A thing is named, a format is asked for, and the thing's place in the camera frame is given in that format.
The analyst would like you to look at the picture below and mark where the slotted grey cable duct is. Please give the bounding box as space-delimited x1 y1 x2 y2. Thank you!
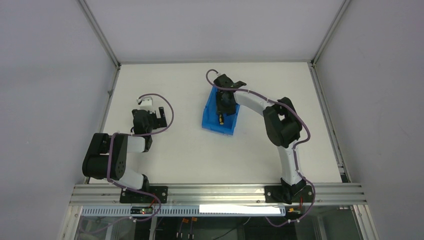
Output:
81 204 286 217

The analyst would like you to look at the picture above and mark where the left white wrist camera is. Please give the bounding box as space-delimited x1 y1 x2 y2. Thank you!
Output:
138 96 155 112

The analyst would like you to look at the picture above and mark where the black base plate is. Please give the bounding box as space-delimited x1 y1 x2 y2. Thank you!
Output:
119 185 169 204
264 185 315 205

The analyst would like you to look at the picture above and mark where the small green circuit board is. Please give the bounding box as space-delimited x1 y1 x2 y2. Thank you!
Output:
130 206 154 215

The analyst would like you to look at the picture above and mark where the aluminium front rail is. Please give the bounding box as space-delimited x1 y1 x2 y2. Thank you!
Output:
69 183 367 206

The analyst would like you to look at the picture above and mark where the blue plastic bin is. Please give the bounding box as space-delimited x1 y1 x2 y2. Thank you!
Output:
201 87 240 136

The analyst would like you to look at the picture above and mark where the black yellow screwdriver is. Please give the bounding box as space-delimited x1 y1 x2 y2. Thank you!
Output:
218 113 225 125

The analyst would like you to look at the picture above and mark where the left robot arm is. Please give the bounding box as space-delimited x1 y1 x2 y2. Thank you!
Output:
82 106 168 192

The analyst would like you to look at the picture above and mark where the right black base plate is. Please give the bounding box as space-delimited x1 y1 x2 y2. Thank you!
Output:
264 185 315 205

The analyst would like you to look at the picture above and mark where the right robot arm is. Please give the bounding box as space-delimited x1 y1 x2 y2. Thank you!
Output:
202 74 308 204

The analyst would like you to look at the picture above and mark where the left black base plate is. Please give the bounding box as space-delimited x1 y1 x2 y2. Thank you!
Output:
119 185 169 204

